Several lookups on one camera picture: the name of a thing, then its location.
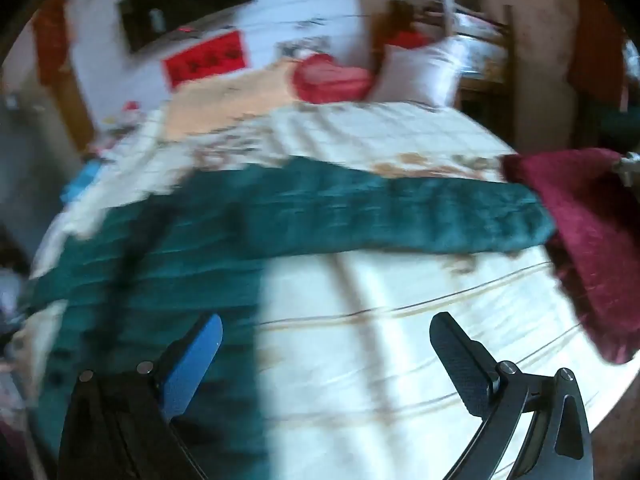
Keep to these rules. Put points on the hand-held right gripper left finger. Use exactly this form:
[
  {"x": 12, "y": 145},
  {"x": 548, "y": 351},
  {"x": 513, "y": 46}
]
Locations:
[{"x": 192, "y": 366}]

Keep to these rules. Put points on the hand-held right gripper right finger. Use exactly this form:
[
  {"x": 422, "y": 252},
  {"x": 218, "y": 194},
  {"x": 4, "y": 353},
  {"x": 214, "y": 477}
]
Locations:
[{"x": 461, "y": 366}]

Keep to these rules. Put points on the green puffer jacket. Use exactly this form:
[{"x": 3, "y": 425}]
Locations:
[{"x": 350, "y": 210}]

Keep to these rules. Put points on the floral cream bedsheet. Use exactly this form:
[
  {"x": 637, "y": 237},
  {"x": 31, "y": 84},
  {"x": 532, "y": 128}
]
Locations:
[{"x": 400, "y": 335}]

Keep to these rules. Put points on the maroon cloth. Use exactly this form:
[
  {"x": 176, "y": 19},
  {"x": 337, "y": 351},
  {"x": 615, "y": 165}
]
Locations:
[{"x": 590, "y": 240}]

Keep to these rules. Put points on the blue cloth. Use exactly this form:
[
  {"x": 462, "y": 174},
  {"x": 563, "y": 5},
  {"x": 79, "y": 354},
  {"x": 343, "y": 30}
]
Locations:
[{"x": 82, "y": 180}]

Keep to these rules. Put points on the peach fringed blanket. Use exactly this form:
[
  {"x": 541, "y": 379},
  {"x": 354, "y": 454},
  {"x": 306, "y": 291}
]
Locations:
[{"x": 225, "y": 100}]

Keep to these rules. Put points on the white pillow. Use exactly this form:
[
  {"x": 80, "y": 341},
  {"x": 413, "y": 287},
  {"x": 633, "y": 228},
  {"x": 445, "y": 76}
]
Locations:
[{"x": 420, "y": 72}]

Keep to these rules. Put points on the red heart pillow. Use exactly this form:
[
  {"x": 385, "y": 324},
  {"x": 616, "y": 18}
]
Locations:
[{"x": 330, "y": 80}]

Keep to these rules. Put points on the brown wooden door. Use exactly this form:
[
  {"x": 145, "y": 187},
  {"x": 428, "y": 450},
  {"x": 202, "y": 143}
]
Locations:
[{"x": 55, "y": 60}]

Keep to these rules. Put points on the red wall poster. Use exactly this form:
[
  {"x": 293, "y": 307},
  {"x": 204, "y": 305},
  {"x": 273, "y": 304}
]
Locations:
[{"x": 205, "y": 60}]

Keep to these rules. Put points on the grey wall picture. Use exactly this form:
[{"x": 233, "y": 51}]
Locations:
[{"x": 305, "y": 47}]

